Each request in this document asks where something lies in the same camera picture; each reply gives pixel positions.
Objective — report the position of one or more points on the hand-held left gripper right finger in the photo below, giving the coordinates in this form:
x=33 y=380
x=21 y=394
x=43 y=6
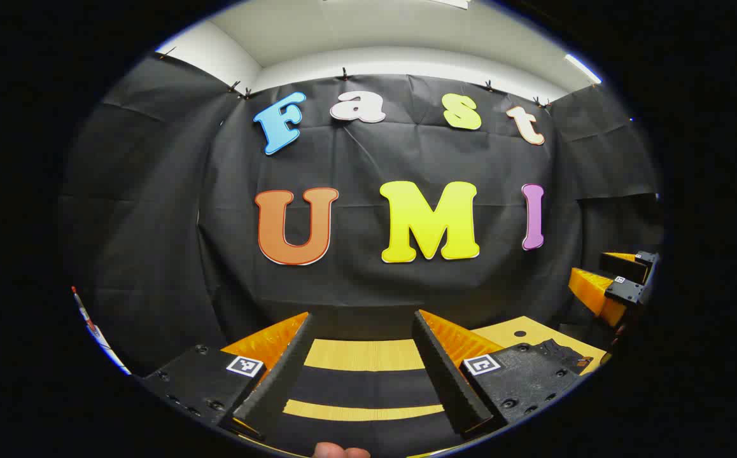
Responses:
x=448 y=381

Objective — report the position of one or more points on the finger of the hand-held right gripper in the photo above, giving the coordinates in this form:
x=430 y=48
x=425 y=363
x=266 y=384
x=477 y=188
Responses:
x=626 y=266
x=623 y=291

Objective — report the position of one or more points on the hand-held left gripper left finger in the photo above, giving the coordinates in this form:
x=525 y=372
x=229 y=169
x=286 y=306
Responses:
x=279 y=381

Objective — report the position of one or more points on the dark grey jeans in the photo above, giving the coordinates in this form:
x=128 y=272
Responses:
x=362 y=385

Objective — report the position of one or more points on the black backdrop cloth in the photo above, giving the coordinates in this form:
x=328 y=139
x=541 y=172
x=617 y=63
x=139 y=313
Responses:
x=356 y=286

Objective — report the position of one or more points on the white strip with red marks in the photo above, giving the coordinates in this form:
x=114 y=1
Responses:
x=91 y=326

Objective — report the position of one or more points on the white ceiling light strip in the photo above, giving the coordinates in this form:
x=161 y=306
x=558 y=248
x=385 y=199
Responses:
x=582 y=68
x=451 y=3

